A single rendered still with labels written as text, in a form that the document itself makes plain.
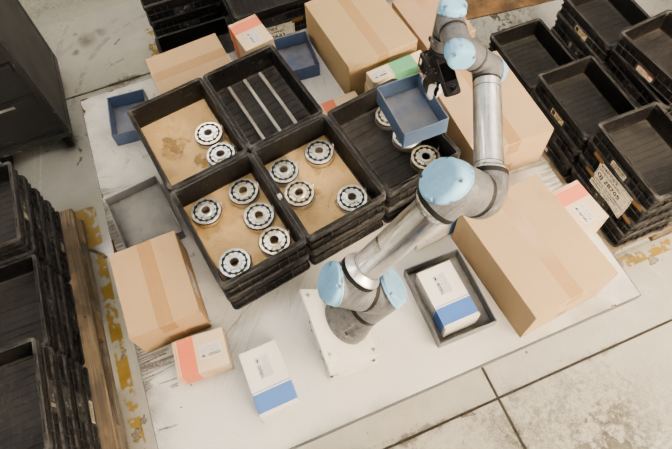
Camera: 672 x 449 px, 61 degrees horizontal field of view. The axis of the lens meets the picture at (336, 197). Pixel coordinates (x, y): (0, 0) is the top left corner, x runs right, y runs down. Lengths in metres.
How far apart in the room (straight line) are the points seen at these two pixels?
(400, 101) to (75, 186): 1.98
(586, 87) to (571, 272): 1.35
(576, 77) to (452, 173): 1.80
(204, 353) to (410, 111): 0.99
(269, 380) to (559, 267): 0.93
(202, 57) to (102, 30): 1.69
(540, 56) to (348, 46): 1.28
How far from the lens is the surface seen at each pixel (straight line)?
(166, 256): 1.91
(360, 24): 2.35
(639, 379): 2.83
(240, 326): 1.94
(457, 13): 1.56
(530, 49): 3.25
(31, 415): 2.34
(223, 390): 1.90
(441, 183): 1.30
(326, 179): 1.98
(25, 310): 2.62
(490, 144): 1.48
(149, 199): 2.22
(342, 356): 1.67
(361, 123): 2.11
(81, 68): 3.82
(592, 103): 2.95
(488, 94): 1.55
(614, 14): 3.40
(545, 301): 1.79
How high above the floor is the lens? 2.51
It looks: 60 degrees down
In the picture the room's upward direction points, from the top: 5 degrees counter-clockwise
